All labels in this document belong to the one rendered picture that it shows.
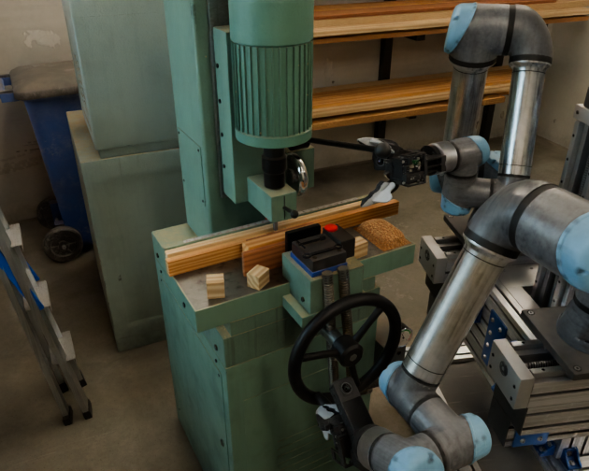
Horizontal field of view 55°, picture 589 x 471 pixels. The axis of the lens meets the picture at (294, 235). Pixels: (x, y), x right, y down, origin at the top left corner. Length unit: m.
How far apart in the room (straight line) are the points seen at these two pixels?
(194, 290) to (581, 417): 0.93
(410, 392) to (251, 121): 0.63
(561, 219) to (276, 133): 0.62
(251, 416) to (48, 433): 1.03
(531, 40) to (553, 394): 0.80
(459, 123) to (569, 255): 0.79
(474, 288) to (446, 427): 0.23
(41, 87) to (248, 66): 1.83
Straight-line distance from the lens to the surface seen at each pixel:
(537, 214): 0.90
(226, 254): 1.39
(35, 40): 3.51
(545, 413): 1.46
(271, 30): 1.18
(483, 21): 1.47
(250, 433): 1.56
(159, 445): 2.20
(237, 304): 1.28
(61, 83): 2.95
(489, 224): 0.96
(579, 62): 4.94
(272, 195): 1.33
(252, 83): 1.22
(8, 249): 1.92
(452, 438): 1.01
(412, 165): 1.30
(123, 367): 2.52
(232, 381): 1.41
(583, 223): 0.87
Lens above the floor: 1.64
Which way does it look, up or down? 30 degrees down
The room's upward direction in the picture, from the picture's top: straight up
